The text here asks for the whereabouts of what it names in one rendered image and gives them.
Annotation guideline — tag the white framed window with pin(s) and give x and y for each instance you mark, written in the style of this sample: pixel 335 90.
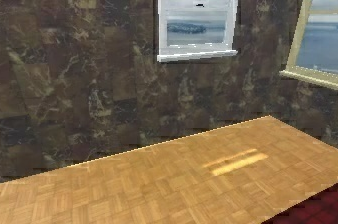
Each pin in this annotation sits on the white framed window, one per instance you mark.
pixel 197 30

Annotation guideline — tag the beige framed window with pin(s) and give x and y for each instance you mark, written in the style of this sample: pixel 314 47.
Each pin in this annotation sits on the beige framed window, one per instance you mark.
pixel 330 43

